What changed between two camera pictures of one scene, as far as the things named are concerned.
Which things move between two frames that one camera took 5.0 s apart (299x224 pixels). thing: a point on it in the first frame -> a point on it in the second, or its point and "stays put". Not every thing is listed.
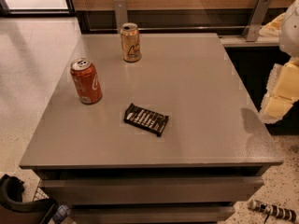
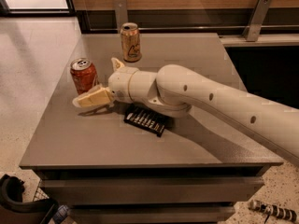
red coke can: (86, 80) stays put
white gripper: (291, 32) -> (119, 84)
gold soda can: (131, 42) stays put
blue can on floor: (62, 212) stays put
